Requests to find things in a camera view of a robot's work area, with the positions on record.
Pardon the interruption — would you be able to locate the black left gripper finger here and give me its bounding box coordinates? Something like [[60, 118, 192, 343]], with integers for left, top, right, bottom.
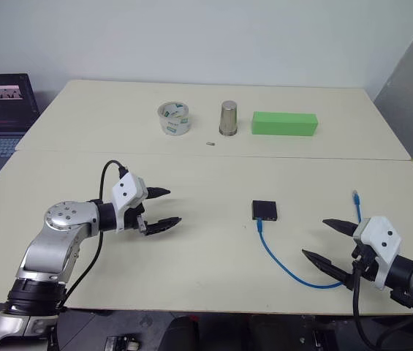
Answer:
[[145, 216, 183, 238], [146, 186, 172, 200]]

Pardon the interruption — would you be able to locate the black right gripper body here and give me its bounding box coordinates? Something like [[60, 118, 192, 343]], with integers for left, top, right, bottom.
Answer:
[[348, 243, 380, 290]]

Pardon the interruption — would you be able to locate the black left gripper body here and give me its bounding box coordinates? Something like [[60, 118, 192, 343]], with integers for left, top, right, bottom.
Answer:
[[121, 202, 150, 235]]

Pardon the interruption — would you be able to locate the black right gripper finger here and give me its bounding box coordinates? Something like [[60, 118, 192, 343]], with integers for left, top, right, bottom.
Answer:
[[301, 249, 355, 290], [322, 218, 357, 241]]

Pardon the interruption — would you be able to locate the small black box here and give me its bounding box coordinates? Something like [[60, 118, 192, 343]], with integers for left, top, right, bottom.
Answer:
[[251, 199, 279, 223]]

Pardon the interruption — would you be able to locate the clear packing tape roll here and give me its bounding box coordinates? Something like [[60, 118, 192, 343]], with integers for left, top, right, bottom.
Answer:
[[156, 101, 192, 137]]

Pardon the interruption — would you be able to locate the steel metal cup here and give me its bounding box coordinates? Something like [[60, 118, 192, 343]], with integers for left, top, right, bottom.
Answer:
[[218, 100, 239, 137]]

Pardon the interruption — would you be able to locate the green rectangular block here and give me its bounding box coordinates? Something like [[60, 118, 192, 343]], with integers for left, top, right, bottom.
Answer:
[[251, 111, 319, 137]]

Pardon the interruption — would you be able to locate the black box with white label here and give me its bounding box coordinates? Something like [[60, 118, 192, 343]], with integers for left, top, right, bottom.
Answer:
[[102, 336, 142, 351]]

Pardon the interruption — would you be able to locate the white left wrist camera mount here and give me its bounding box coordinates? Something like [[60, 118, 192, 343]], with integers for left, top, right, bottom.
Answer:
[[110, 173, 149, 234]]

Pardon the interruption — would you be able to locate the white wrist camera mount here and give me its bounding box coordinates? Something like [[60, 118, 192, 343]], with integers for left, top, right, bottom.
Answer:
[[110, 173, 149, 234], [352, 216, 402, 292]]

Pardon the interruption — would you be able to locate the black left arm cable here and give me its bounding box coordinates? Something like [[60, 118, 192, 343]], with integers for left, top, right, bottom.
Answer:
[[57, 159, 130, 312]]

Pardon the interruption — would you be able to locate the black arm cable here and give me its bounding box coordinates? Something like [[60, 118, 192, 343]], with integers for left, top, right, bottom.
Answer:
[[349, 252, 413, 351], [57, 159, 130, 312]]

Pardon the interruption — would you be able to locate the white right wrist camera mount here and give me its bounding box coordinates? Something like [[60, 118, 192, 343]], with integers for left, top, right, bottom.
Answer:
[[352, 216, 402, 292]]

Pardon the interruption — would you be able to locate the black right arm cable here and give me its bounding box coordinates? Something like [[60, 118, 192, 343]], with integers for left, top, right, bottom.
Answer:
[[349, 252, 413, 351]]

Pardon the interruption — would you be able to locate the blue Ethernet cable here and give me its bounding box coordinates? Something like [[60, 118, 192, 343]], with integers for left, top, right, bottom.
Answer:
[[256, 189, 364, 290]]

